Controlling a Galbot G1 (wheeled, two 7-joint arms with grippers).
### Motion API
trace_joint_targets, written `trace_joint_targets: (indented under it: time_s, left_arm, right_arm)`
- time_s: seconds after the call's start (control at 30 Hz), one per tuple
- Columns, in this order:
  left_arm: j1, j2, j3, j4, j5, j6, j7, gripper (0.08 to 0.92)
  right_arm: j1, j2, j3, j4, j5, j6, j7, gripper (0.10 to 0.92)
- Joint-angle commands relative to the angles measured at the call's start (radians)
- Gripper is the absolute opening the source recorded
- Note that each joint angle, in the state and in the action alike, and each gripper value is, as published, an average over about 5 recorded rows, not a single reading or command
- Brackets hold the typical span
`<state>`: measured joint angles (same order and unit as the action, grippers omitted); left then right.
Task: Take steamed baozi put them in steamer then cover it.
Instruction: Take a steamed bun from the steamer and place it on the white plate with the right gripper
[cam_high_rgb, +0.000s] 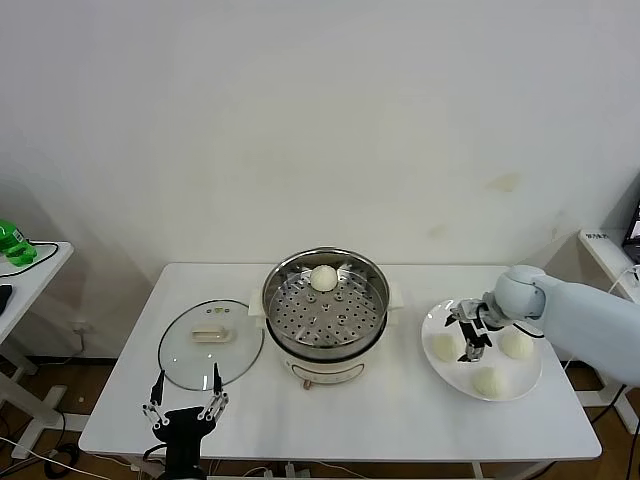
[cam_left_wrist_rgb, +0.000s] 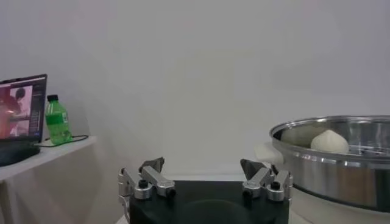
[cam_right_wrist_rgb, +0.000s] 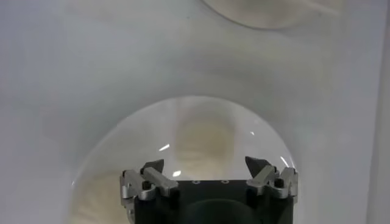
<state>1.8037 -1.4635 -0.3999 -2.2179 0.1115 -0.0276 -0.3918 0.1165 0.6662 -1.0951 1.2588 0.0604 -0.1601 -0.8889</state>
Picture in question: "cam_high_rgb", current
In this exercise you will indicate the cream electric cooker pot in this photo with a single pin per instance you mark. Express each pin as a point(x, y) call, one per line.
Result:
point(325, 372)

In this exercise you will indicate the white wall outlet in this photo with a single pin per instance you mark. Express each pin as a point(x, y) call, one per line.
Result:
point(81, 328)

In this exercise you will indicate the black flat desk device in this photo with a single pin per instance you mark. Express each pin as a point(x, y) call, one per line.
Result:
point(4, 300)

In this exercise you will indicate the white steamed baozi bun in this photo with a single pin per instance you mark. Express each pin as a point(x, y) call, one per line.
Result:
point(490, 383)
point(323, 279)
point(445, 347)
point(517, 346)

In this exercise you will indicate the green plastic bottle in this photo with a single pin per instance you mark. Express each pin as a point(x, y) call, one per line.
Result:
point(14, 245)

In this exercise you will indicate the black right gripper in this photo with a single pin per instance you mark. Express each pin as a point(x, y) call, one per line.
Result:
point(477, 317)

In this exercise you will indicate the white printed label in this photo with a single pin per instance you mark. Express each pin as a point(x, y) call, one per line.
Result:
point(595, 236)

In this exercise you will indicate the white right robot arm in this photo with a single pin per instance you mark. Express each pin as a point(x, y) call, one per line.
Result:
point(590, 320)

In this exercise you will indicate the black laptop screen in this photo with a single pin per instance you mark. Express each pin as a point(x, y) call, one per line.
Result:
point(632, 240)

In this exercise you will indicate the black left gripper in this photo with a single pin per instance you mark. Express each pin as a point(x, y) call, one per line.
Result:
point(183, 430)

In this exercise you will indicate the white side desk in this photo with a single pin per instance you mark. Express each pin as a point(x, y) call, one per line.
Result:
point(30, 290)
point(607, 265)

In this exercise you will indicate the round white plate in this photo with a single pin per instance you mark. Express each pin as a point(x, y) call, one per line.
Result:
point(450, 380)

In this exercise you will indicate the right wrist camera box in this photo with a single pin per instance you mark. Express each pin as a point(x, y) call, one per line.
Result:
point(464, 306)

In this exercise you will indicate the round glass pot lid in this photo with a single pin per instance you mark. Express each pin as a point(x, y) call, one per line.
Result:
point(200, 360)

